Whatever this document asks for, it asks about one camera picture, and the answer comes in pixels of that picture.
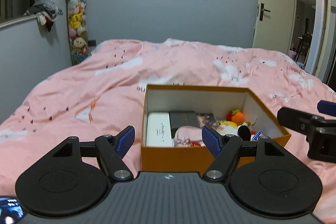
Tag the pink cloud-print duvet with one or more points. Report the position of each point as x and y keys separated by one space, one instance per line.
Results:
x=106 y=92

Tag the cream bedroom door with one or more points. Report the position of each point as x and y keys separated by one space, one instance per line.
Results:
x=275 y=31

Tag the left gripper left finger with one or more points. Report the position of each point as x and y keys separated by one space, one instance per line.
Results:
x=110 y=153

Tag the black door handle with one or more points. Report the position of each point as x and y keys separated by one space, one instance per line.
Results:
x=262 y=11

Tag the orange gem keychain charm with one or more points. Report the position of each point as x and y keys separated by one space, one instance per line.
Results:
x=195 y=144

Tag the white plush toy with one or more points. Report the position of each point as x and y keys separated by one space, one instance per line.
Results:
x=230 y=128

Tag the orange crochet toy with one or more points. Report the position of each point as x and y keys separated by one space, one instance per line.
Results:
x=236 y=116

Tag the anime print card box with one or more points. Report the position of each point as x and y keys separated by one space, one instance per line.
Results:
x=207 y=120

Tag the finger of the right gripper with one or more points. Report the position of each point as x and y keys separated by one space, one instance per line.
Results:
x=293 y=119
x=326 y=107

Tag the pink zip pouch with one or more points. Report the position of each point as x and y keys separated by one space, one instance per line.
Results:
x=185 y=135

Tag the orange cardboard storage box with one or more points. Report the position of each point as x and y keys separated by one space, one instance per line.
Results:
x=202 y=100

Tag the dark grey textured box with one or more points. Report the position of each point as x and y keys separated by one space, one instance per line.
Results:
x=180 y=119

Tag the white rectangular box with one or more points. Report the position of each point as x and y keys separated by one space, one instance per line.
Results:
x=158 y=132

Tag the clothes pile on sill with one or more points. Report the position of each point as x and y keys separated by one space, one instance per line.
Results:
x=46 y=12

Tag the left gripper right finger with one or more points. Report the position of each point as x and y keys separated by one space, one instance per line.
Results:
x=225 y=151

